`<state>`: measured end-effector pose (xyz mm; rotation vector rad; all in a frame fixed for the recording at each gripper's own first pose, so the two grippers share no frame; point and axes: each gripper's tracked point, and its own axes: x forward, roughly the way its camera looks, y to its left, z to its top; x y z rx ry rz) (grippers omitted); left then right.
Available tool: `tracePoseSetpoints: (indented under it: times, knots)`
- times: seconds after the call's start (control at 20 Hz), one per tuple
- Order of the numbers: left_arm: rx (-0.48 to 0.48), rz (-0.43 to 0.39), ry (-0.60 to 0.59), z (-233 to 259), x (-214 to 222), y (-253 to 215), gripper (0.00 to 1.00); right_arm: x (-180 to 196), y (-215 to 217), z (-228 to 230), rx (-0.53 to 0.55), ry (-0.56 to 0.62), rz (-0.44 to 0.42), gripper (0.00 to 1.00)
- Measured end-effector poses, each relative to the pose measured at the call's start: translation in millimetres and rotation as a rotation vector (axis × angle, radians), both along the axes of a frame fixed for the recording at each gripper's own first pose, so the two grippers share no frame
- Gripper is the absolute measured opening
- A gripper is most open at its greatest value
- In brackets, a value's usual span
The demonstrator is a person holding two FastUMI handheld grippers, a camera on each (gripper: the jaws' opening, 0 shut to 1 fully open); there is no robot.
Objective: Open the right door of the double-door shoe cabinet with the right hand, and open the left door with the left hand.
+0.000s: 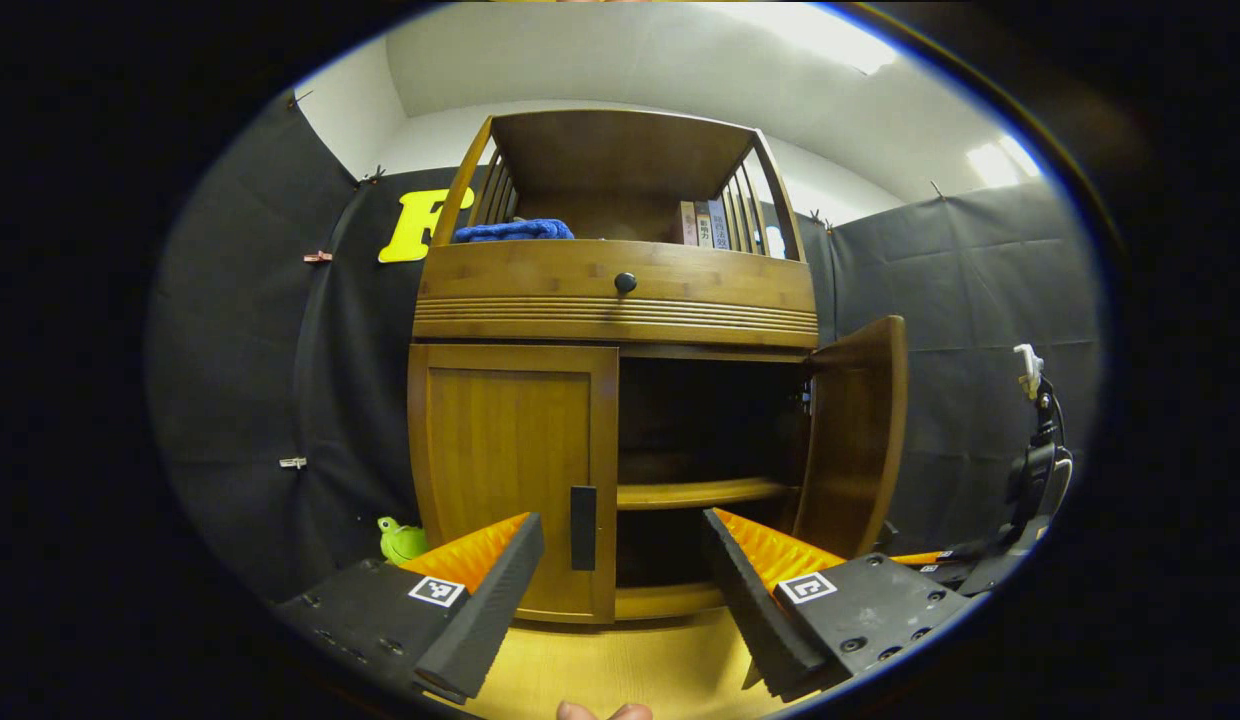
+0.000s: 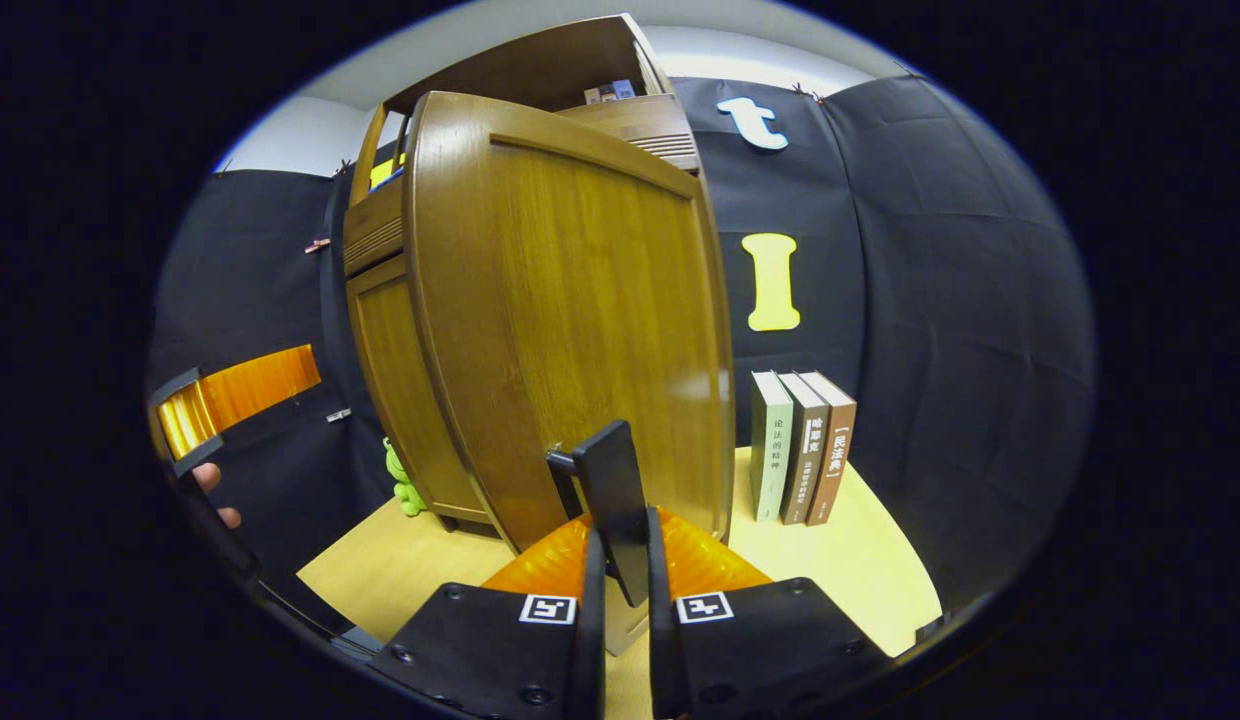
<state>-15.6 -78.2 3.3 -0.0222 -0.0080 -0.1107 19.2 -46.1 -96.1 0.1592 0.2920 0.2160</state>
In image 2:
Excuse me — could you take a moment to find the black door handle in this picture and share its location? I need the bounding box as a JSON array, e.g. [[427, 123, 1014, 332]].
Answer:
[[546, 419, 651, 609]]

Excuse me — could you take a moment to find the grey brown standing book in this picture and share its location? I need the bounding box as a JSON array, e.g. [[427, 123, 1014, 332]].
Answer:
[[777, 372, 830, 526]]

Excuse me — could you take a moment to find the wooden double-door shoe cabinet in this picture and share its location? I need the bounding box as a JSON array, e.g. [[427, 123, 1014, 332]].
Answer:
[[342, 12, 701, 541]]

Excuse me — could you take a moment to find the wooden shoe cabinet door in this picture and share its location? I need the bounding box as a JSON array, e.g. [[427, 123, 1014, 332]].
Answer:
[[346, 252, 496, 525], [402, 90, 737, 656]]

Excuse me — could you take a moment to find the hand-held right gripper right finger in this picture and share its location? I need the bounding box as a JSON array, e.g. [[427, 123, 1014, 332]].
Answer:
[[645, 506, 896, 720]]

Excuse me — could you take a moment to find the green frog toy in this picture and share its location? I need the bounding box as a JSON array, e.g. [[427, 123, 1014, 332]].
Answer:
[[383, 436, 428, 518]]

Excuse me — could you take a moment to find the pale green standing book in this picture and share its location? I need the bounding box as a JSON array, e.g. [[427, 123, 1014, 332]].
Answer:
[[749, 370, 794, 523]]

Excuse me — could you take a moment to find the black backdrop cloth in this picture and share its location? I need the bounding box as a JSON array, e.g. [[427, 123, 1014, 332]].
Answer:
[[145, 73, 1098, 641]]

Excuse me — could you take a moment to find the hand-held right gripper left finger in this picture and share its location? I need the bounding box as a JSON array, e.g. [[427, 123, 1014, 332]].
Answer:
[[368, 512, 607, 720]]

